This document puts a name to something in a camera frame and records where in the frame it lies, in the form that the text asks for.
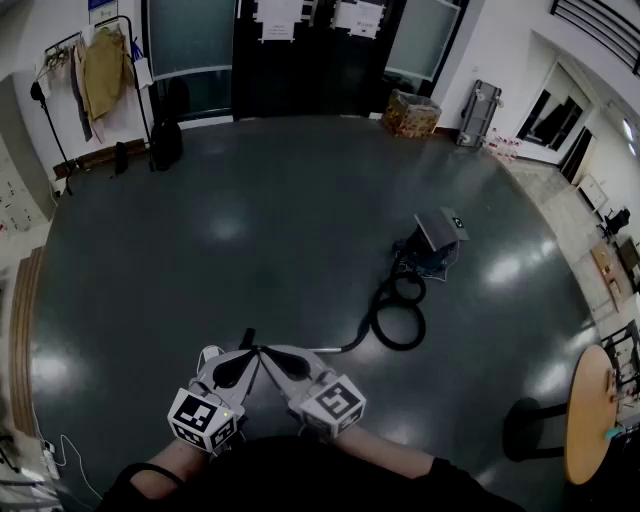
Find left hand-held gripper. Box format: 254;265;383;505
167;347;263;454

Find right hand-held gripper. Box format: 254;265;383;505
259;344;368;441

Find person's left forearm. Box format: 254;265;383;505
132;439;211;501

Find person's right forearm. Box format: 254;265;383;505
319;425;435;482

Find dark blue vacuum cleaner body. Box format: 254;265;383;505
392;224;461;282

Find white power strip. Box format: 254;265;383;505
198;344;226;371
41;439;62;477

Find person's black clothing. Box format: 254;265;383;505
97;433;526;512

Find grey flat panel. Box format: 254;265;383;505
413;206;471;251

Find black backpack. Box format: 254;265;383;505
149;119;184;173

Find brown wooden plank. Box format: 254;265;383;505
52;138;147;180

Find black clothes rack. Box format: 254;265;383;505
30;14;157;197

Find cardboard box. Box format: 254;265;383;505
380;88;443;139

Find white locker cabinet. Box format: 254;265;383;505
0;133;57;237

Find black double door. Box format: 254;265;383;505
231;0;397;121

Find round wooden table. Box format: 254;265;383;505
564;344;622;486

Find red and white bottles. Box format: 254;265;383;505
487;127;522;164

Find grey cart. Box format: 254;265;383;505
456;79;503;149

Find khaki jacket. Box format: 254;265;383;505
79;27;137;122

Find wooden desk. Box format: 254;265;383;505
589;242;625;312

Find white paper sheet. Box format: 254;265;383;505
331;0;387;39
253;0;317;44

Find black office chair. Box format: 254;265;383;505
597;207;633;244

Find blue poster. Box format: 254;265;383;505
87;0;119;26

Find black vacuum hose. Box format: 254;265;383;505
344;272;428;353

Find black cable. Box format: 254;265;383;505
124;462;186;501

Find white cable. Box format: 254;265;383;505
58;433;104;501

